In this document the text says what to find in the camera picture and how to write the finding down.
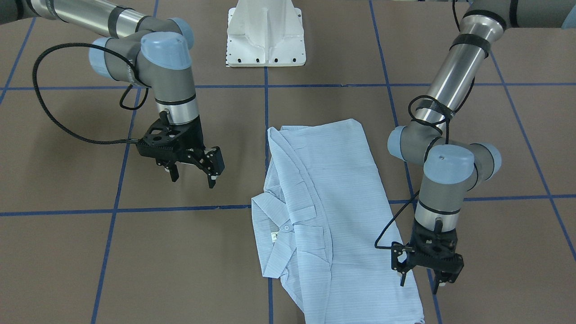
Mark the light blue button-up shirt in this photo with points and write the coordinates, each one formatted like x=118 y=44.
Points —
x=315 y=224

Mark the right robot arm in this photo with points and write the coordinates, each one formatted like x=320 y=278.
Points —
x=143 y=51

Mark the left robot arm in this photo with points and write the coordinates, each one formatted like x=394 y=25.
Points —
x=452 y=168

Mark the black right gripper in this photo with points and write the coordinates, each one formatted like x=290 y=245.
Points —
x=194 y=136

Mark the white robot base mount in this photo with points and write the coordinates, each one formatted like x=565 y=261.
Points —
x=265 y=33

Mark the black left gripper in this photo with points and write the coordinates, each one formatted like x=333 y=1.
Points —
x=451 y=237

